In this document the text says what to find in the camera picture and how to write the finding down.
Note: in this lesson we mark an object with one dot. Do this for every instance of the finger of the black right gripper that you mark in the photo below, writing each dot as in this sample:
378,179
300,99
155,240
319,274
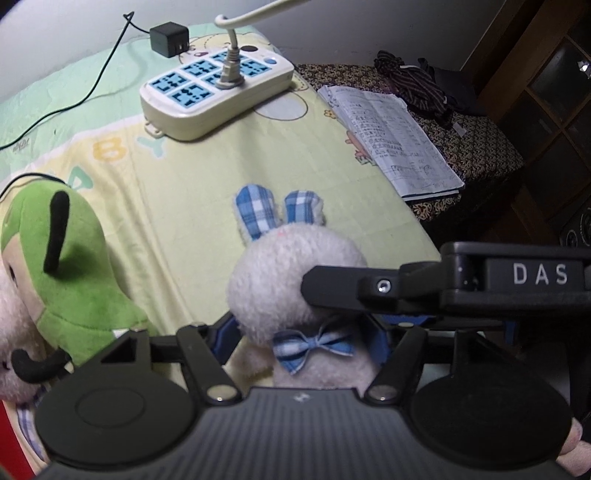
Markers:
351,288

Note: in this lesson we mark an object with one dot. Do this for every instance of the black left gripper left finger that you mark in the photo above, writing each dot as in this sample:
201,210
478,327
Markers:
200,350

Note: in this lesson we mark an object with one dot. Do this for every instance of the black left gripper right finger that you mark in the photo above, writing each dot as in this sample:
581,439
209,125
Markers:
400,351

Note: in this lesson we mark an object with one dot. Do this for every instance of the white bunny plush toy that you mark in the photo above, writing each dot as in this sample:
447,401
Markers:
299,346

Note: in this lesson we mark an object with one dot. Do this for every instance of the green plush toy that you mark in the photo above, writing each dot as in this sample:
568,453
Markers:
54,251

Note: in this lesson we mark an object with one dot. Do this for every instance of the open paper notebook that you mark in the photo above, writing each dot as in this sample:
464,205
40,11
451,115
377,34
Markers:
395,142

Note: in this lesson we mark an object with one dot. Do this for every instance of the floral patterned cloth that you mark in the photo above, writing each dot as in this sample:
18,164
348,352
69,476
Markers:
474,147

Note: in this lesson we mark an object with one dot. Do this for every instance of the green yellow baby blanket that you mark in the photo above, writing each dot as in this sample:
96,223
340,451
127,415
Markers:
166,207

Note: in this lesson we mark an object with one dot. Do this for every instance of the dark striped clothing pile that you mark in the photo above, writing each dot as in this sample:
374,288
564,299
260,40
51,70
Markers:
416,87

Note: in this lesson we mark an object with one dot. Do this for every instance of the red cardboard box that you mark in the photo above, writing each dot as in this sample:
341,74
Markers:
13,460

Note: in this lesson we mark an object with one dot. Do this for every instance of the white blue power strip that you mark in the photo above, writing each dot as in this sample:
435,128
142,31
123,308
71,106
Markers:
185,102

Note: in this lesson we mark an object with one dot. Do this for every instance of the black power adapter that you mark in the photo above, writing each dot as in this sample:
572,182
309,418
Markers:
169,39

